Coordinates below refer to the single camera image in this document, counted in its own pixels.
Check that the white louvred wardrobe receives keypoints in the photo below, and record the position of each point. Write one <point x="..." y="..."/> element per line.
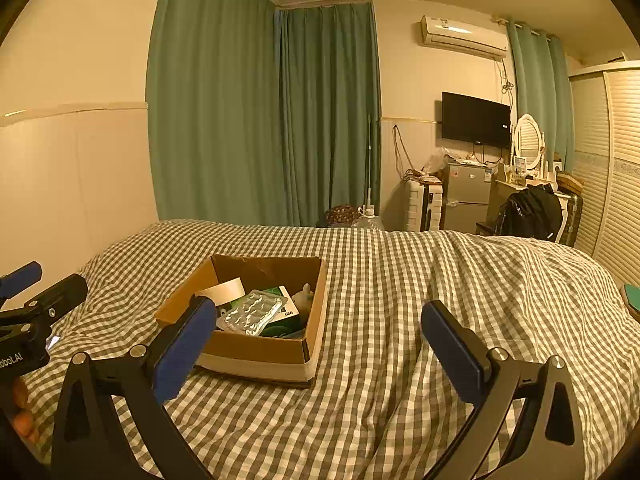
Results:
<point x="620" y="170"/>

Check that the green white medicine box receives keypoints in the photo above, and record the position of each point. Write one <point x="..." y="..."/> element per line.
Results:
<point x="290" y="314"/>

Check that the white ribbed suitcase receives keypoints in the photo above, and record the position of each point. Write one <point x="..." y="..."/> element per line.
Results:
<point x="420" y="205"/>

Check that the clear plastic bag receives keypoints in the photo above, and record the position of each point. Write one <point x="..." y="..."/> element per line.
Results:
<point x="436" y="160"/>

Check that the green round object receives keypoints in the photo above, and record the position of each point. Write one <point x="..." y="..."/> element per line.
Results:
<point x="632" y="300"/>

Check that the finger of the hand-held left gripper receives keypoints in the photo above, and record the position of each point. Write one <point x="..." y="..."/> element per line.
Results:
<point x="55" y="296"/>
<point x="22" y="276"/>

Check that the beige tape roll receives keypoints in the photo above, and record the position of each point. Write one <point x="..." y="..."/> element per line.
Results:
<point x="227" y="290"/>

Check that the cardboard box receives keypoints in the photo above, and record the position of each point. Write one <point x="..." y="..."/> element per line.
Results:
<point x="260" y="350"/>

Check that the smartphone with lit screen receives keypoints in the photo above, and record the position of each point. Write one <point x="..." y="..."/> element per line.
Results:
<point x="53" y="342"/>

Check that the brown suitcase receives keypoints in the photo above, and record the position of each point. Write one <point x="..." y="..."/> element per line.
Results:
<point x="571" y="210"/>

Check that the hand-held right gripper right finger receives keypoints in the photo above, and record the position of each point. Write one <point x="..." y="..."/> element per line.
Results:
<point x="450" y="345"/>

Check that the white mop pole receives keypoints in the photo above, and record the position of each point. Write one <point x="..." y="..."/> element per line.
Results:
<point x="370" y="170"/>

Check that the white air conditioner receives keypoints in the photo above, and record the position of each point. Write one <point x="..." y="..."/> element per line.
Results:
<point x="462" y="36"/>

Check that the black wall television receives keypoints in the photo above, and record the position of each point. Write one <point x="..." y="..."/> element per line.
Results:
<point x="475" y="119"/>

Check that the white dressing table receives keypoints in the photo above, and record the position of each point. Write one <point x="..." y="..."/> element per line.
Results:
<point x="500" y="187"/>

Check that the person's left hand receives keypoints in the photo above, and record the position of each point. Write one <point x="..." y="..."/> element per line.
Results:
<point x="24" y="412"/>

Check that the grey white checked blanket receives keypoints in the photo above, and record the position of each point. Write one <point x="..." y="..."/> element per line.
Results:
<point x="400" y="270"/>

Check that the small silver fridge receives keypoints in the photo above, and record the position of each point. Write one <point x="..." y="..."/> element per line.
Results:
<point x="467" y="195"/>

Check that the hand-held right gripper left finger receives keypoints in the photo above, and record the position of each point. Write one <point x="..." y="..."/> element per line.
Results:
<point x="185" y="345"/>

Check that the dark patterned bag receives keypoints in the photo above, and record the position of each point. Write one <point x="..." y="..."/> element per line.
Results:
<point x="341" y="214"/>

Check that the small white plush toy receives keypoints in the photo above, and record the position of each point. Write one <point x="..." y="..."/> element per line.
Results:
<point x="302" y="300"/>

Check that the white oval vanity mirror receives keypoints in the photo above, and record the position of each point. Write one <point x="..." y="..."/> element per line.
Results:
<point x="527" y="140"/>

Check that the black backpack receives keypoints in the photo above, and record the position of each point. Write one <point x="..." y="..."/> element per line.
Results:
<point x="530" y="212"/>

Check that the silver pill blister pack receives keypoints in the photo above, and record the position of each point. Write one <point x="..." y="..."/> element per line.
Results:
<point x="252" y="312"/>

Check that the narrow teal curtain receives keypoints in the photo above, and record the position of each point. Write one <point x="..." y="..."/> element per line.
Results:
<point x="537" y="90"/>

